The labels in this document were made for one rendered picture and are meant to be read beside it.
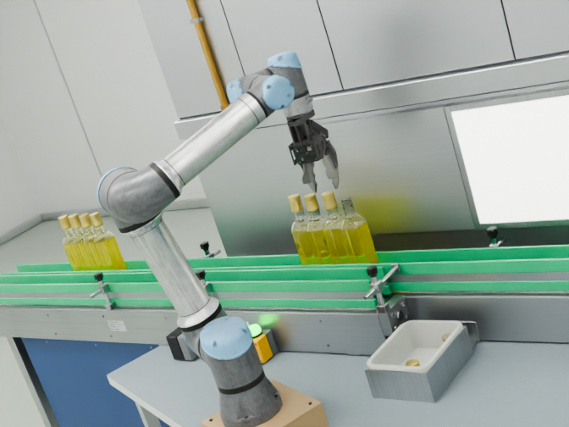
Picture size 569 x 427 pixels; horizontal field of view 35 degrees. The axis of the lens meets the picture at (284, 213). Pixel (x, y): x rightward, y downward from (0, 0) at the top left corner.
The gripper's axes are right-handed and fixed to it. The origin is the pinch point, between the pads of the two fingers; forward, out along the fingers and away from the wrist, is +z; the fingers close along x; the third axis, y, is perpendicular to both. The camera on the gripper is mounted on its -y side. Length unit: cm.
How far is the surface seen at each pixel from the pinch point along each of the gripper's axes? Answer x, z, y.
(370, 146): 7.6, -2.4, -19.7
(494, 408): 38, 47, 36
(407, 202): 13.8, 14.8, -18.0
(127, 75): -311, 6, -413
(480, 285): 33.3, 31.6, 4.0
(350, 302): -1.1, 31.6, 4.7
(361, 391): 3, 47, 24
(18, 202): -489, 94, -440
